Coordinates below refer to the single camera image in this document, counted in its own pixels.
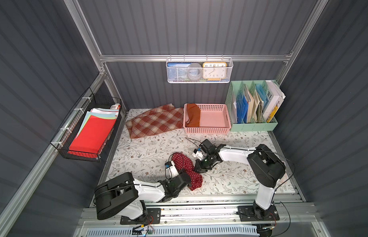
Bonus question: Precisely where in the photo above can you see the white book in organizer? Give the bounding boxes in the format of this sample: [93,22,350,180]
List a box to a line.
[263,81,286,122]

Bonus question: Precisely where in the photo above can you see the blue folders in organizer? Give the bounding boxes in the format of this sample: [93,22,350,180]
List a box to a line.
[236,88,250,123]

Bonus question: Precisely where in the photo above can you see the red paper stack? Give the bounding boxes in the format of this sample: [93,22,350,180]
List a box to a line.
[68,112,117,158]

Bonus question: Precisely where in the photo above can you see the yellow alarm clock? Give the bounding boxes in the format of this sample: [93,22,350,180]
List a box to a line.
[202,62,227,81]

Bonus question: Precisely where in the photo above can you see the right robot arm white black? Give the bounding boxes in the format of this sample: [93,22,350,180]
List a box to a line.
[192,139,286,212]

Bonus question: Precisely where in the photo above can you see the rust orange skirt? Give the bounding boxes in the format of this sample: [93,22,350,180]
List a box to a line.
[186,104,201,127]

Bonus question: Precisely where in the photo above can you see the grey tape roll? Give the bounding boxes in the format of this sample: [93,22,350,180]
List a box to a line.
[187,63,203,82]

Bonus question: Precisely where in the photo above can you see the floral table mat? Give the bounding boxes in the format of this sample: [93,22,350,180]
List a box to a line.
[106,127,276,197]

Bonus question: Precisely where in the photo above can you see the mint green file organizer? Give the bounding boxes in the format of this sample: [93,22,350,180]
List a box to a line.
[225,81,278,132]

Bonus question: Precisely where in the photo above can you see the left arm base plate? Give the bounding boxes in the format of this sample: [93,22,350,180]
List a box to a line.
[120,208,161,225]

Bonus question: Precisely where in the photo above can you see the dark red polka-dot skirt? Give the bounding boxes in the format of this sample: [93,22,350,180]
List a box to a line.
[172,153,203,191]

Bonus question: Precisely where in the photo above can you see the blue box in basket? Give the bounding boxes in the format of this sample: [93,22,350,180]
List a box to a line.
[166,62,190,83]

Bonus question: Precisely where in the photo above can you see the black wire side basket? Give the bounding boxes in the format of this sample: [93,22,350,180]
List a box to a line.
[51,89,122,162]

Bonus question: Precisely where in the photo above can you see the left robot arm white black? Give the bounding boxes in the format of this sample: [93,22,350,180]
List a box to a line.
[94,170,191,220]

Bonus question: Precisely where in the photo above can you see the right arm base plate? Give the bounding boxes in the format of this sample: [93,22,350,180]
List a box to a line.
[236,205,280,222]

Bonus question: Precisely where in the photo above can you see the red plaid skirt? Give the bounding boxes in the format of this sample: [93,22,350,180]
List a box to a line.
[125,104,184,139]

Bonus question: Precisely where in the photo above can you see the pink plastic basket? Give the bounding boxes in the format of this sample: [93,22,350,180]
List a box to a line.
[183,103,231,134]

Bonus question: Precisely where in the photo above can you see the white wire wall basket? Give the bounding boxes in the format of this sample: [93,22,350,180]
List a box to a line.
[166,56,233,84]

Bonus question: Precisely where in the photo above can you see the small orange white card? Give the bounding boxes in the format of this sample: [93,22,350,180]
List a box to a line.
[277,174,289,185]

